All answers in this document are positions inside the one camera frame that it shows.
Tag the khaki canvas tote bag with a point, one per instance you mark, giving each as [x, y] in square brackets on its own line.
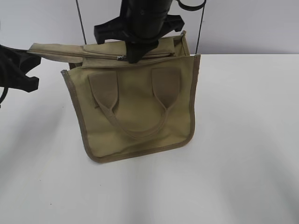
[124, 109]

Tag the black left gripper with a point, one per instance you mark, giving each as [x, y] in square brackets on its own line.
[15, 64]

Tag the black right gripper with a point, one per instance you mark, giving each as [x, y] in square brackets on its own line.
[142, 23]

